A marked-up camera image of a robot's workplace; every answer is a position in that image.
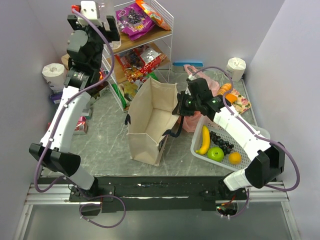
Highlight croissant bread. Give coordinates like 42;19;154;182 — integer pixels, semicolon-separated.
217;83;233;96

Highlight green apple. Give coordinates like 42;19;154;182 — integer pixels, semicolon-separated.
207;147;225;162

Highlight orange candy bag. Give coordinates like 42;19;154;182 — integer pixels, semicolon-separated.
135;0;171;31

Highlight orange fruit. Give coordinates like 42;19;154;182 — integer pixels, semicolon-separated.
228;152;242;165

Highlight white plastic basket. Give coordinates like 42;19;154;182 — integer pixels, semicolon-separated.
190;116;271;178

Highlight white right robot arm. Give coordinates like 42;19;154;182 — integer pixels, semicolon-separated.
172;78;285;192

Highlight white toilet paper roll right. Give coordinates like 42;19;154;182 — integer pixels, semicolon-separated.
225;57;247;82

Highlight purple box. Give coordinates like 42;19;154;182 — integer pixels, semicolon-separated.
49;92;63;104

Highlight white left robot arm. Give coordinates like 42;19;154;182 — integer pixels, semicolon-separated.
29;9;113;199

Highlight blue white tissue box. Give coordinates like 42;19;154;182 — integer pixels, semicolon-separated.
170;61;204;73

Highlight white wire shelf rack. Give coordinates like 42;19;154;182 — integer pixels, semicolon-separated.
108;0;173;112

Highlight yellow banana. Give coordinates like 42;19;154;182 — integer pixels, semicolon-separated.
195;125;211;155

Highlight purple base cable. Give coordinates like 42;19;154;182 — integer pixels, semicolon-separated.
79;194;127;229

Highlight orange carrot piece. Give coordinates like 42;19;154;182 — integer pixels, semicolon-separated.
225;93;238;104

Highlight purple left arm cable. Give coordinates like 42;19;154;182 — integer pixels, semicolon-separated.
33;9;116;193

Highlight dark grape bunch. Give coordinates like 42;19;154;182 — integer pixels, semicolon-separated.
210;131;234;155

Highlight pink plastic grocery bag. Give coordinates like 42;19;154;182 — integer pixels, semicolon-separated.
181;64;221;133

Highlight beige canvas tote bag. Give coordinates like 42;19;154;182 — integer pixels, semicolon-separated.
125;77;179;166

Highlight red pink box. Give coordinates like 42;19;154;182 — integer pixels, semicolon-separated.
47;116;89;135

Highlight green white Chubo bag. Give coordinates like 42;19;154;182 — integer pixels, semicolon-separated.
111;72;159;110

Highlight white toilet paper roll left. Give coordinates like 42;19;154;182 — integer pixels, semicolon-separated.
42;63;68;93

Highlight white toilet paper roll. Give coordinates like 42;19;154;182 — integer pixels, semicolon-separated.
42;63;68;93
225;57;247;82

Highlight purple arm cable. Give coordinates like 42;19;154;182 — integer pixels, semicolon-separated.
33;9;116;193
191;66;301;218

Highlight clear plastic water bottle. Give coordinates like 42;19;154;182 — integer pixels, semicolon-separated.
97;0;121;50

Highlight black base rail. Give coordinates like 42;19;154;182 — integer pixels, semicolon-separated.
69;176;247;213

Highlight white RIO box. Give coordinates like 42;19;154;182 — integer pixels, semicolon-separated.
89;85;110;105

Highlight purple snack bag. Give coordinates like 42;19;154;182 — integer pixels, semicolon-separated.
116;3;156;41

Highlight red yellow snack bag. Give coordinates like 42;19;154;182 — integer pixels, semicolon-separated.
115;49;146;82

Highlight red silver snack bag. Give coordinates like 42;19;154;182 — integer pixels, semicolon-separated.
134;44;167;74

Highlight brown toilet paper roll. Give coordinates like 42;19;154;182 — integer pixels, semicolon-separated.
61;53;73;71

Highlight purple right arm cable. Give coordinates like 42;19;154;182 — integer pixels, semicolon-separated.
191;66;301;218

